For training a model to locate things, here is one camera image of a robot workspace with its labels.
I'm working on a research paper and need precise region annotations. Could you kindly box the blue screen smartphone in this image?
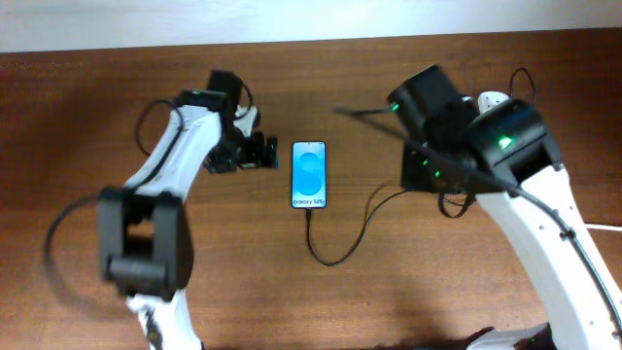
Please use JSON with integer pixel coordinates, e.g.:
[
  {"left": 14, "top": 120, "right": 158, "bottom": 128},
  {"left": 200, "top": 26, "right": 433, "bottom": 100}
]
[{"left": 291, "top": 141, "right": 328, "bottom": 209}]

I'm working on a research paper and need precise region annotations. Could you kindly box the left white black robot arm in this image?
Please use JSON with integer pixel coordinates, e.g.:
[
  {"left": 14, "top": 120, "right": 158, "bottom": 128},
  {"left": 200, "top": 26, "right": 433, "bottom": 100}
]
[{"left": 97, "top": 70, "right": 278, "bottom": 349}]

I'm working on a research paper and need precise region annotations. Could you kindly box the black charger cable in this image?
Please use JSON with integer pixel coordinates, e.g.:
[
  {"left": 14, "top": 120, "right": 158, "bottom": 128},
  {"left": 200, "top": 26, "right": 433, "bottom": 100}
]
[{"left": 304, "top": 66, "right": 536, "bottom": 268}]

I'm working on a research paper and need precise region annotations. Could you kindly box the white power strip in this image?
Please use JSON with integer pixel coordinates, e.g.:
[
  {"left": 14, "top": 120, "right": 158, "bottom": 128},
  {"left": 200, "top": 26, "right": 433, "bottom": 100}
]
[{"left": 477, "top": 91, "right": 509, "bottom": 114}]

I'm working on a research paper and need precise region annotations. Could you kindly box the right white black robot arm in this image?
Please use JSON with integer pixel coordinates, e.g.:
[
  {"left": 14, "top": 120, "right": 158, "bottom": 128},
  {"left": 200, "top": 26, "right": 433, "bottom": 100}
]
[{"left": 388, "top": 66, "right": 621, "bottom": 349}]

